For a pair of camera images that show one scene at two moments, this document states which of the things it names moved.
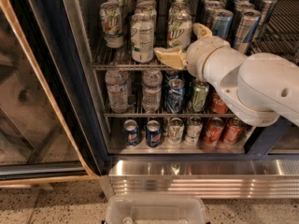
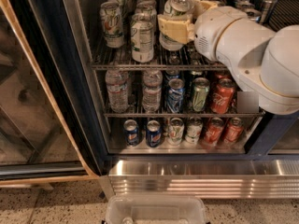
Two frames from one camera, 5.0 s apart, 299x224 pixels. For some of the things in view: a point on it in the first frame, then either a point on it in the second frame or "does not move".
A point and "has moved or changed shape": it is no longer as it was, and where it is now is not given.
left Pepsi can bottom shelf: x=131 y=133 does not move
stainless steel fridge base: x=207 y=178 does not move
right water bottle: x=151 y=93 does not move
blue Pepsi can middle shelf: x=176 y=95 does not move
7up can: x=179 y=27 has moved or changed shape
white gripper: x=202 y=56 -> x=215 y=28
